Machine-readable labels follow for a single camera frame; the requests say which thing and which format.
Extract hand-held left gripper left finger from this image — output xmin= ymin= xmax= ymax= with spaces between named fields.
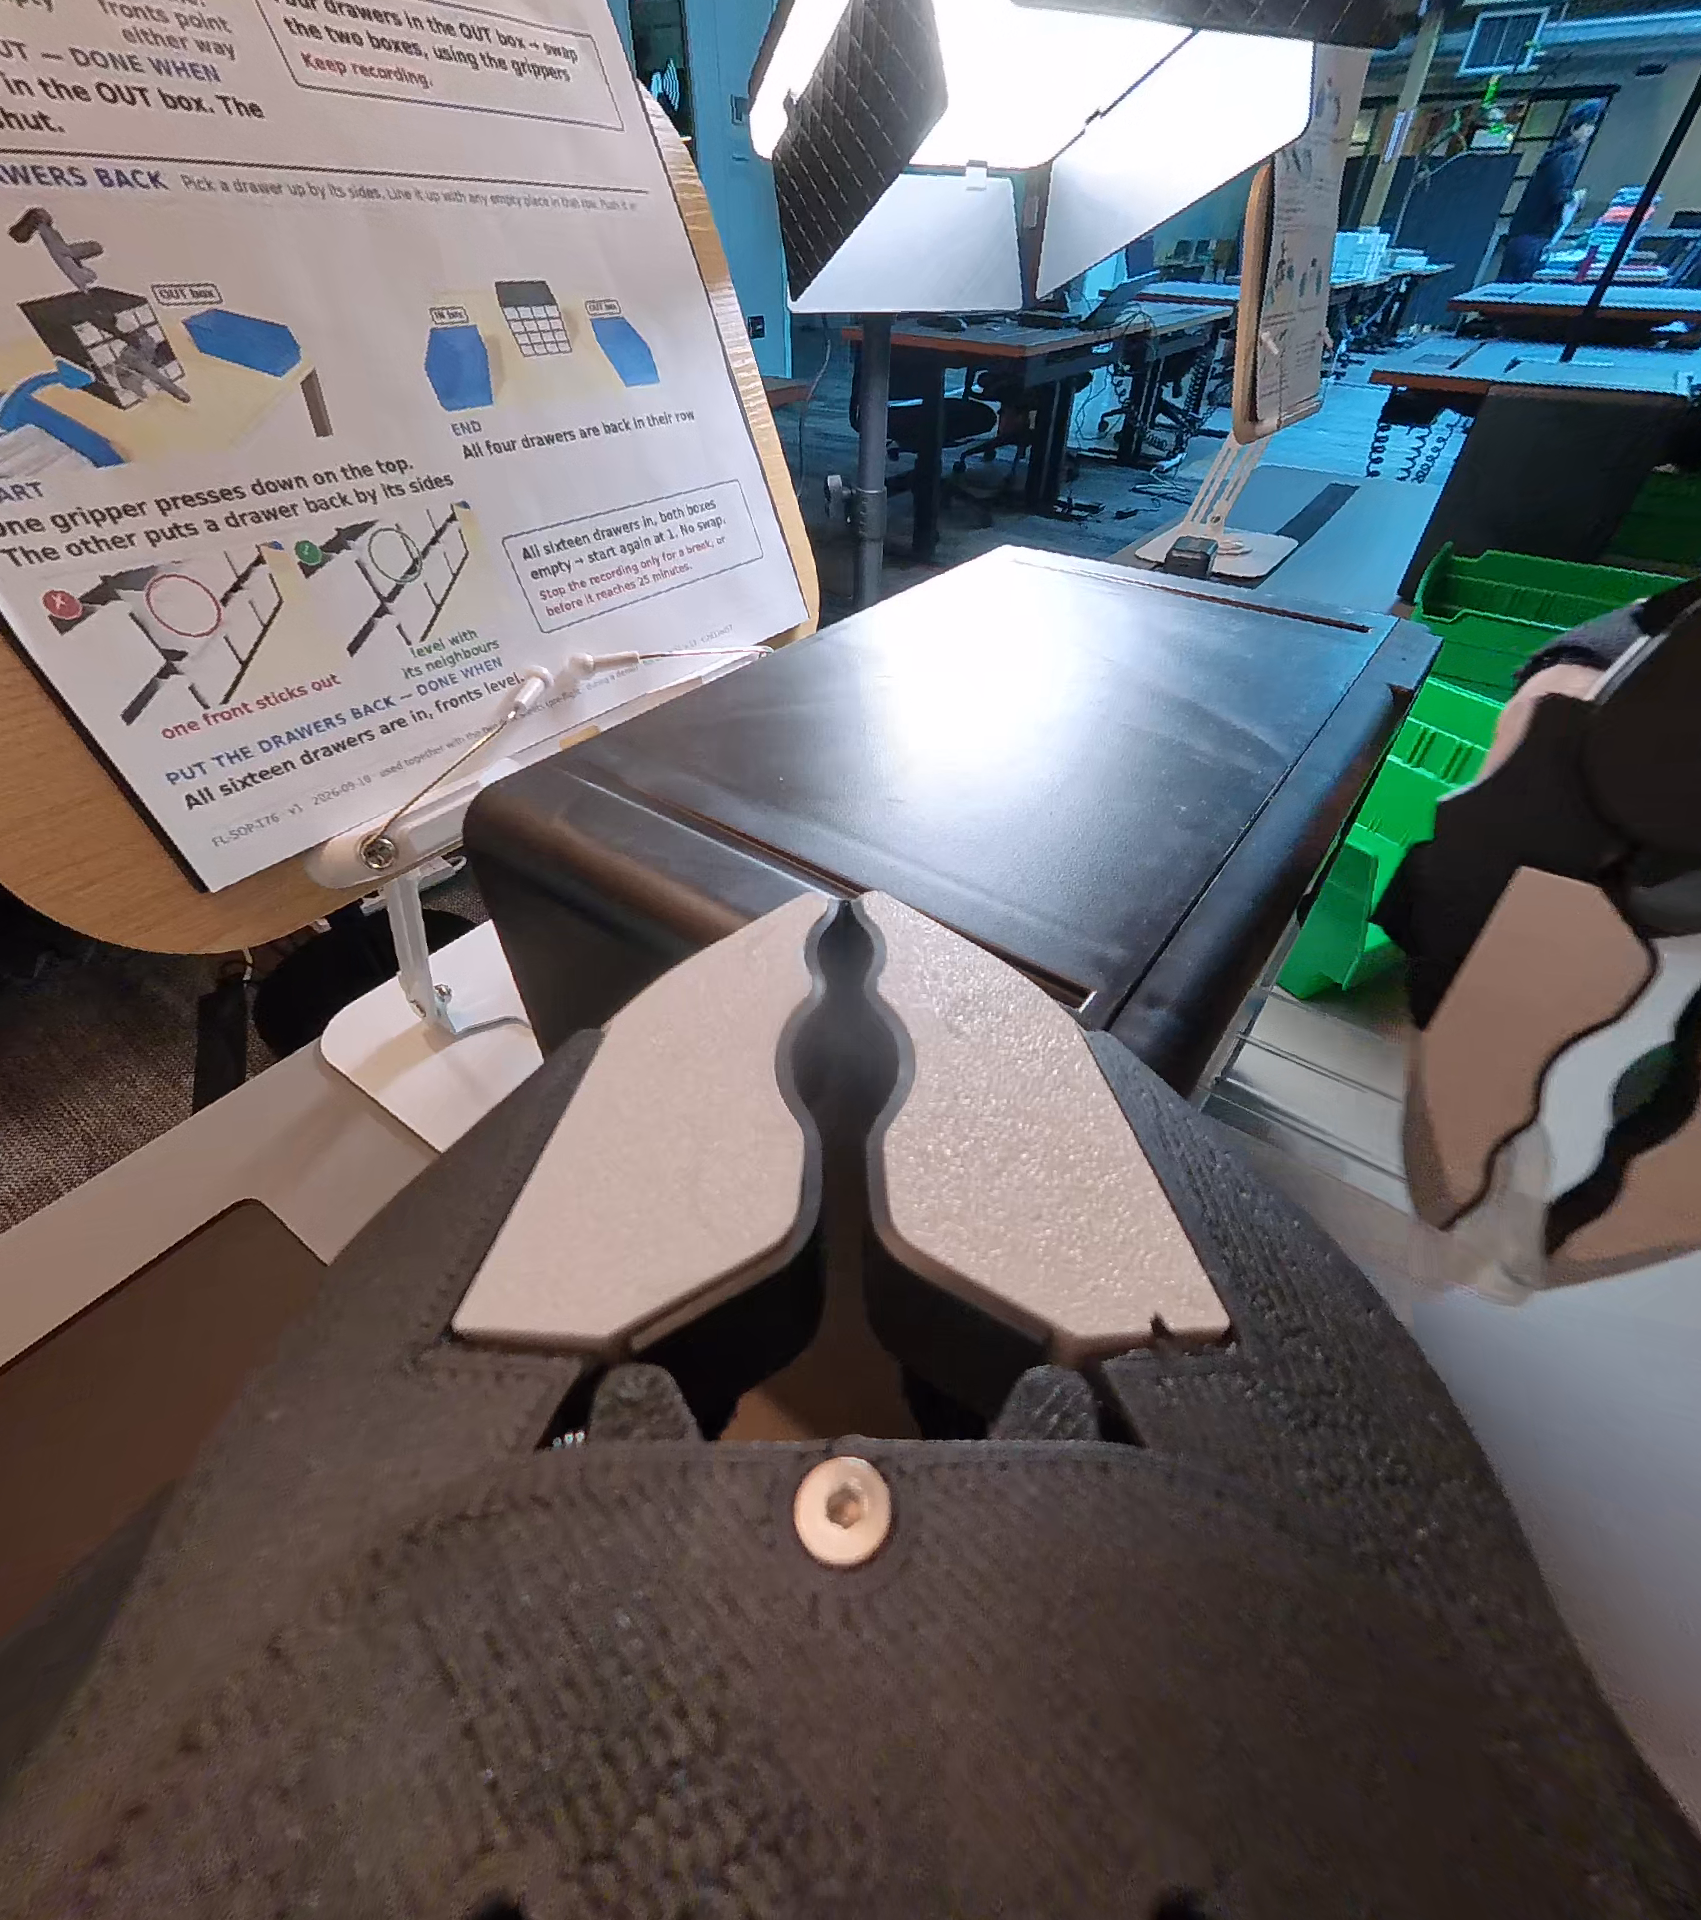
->
xmin=452 ymin=895 xmax=852 ymax=1352

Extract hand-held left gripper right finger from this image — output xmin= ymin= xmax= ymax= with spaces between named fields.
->
xmin=850 ymin=888 xmax=1235 ymax=1368

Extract clear plastic drawer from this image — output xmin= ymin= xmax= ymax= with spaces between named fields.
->
xmin=1405 ymin=1110 xmax=1562 ymax=1309

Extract black drawer cabinet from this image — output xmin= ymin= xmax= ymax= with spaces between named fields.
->
xmin=465 ymin=542 xmax=1446 ymax=1098

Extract white desk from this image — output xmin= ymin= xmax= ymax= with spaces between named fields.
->
xmin=0 ymin=915 xmax=1701 ymax=1920

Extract brown office desk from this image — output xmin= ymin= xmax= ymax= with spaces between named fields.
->
xmin=1367 ymin=342 xmax=1701 ymax=400
xmin=1451 ymin=276 xmax=1701 ymax=340
xmin=842 ymin=300 xmax=1244 ymax=521

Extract white board stand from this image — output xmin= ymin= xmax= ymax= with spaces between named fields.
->
xmin=306 ymin=645 xmax=776 ymax=1159

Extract black box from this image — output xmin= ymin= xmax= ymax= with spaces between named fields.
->
xmin=1397 ymin=383 xmax=1701 ymax=603

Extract thin black pole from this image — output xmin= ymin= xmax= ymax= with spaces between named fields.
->
xmin=1560 ymin=0 xmax=1701 ymax=366

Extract small wooden sheet stand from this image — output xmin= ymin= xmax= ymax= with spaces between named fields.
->
xmin=1126 ymin=45 xmax=1369 ymax=580

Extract brown cardboard box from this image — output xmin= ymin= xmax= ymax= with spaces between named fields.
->
xmin=0 ymin=1193 xmax=343 ymax=1803

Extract grey light stand pole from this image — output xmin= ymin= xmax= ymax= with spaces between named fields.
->
xmin=850 ymin=307 xmax=901 ymax=610

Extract printed instruction sheet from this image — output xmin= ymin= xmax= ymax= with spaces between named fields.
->
xmin=0 ymin=0 xmax=815 ymax=899

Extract studio light panel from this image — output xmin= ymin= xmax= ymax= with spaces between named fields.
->
xmin=749 ymin=0 xmax=1369 ymax=318

